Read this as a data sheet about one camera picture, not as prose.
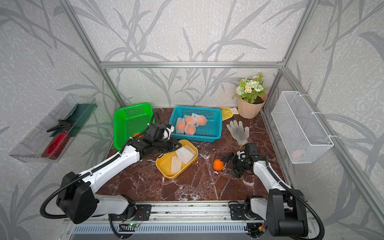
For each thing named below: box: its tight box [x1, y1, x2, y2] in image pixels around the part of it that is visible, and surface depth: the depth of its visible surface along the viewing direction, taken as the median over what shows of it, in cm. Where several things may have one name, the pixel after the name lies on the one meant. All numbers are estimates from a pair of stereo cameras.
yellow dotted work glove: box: [218, 107, 239, 121], surface depth 118 cm
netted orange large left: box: [175, 117, 186, 134], surface depth 104 cm
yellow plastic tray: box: [155, 139, 199, 179], surface depth 88 cm
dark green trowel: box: [66, 103, 98, 137], surface depth 72 cm
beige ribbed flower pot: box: [237, 93, 268, 119], surface depth 106 cm
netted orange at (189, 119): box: [184, 115, 196, 124], surface depth 107 cm
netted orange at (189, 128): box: [184, 122, 196, 136], surface depth 101 cm
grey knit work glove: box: [226, 120, 250, 146], surface depth 107 cm
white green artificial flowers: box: [232, 72, 268, 104], surface depth 93 cm
